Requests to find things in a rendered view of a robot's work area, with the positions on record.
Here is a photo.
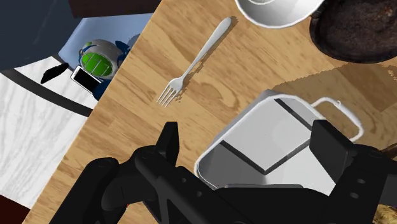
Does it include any silver fork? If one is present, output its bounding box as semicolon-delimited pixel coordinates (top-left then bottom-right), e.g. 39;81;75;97
156;17;233;108

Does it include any tan textured object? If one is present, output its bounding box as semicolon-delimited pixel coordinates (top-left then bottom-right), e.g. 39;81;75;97
372;204;397;224

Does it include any white square mug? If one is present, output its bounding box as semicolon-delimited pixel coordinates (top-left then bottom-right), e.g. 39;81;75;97
193;89;365;196

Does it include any dark brown round pan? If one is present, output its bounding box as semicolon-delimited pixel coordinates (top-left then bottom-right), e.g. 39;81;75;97
309;0;397;64

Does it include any grey green blue toy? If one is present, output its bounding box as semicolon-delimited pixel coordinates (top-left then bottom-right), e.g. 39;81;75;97
77;39;132;102

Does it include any white phone black screen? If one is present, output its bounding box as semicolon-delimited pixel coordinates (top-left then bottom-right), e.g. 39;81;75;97
70;65;103;94

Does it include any white table with black band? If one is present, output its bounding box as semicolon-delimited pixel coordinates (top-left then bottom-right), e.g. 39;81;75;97
0;55;99;209

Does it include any white bowl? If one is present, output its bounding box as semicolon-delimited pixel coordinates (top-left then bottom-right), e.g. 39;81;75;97
233;0;326;29

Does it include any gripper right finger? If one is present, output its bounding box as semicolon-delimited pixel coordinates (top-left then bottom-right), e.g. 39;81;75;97
309;119;397;224

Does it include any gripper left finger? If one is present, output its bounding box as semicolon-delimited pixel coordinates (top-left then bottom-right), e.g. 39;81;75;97
49;121;225;224

